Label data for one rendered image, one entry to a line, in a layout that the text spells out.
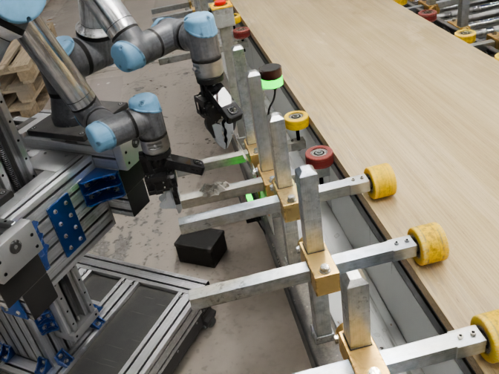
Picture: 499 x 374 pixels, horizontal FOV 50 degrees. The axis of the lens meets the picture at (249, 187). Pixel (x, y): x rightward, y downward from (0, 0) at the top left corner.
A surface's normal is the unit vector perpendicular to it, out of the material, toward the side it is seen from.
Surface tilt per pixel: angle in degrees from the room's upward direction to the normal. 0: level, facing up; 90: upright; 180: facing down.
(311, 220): 90
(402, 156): 0
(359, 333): 90
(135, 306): 0
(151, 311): 0
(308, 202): 90
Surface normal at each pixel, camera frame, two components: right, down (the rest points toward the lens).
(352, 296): 0.19, 0.52
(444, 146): -0.15, -0.82
